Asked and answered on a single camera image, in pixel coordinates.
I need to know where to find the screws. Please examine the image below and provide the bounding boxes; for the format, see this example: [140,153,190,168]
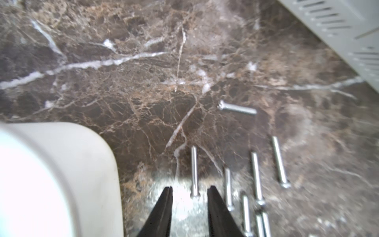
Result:
[256,210,272,237]

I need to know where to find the white plastic storage tray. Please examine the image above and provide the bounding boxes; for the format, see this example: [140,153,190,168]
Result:
[1,122,124,237]

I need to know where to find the white file organizer rack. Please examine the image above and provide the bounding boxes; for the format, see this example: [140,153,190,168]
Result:
[281,0,379,90]

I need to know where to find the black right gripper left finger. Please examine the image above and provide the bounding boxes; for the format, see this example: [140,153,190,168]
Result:
[137,187,173,237]

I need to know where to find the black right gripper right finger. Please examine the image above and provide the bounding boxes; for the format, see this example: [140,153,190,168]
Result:
[207,186,244,237]

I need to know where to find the short silver table screw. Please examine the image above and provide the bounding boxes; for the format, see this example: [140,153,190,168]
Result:
[217,100,257,115]

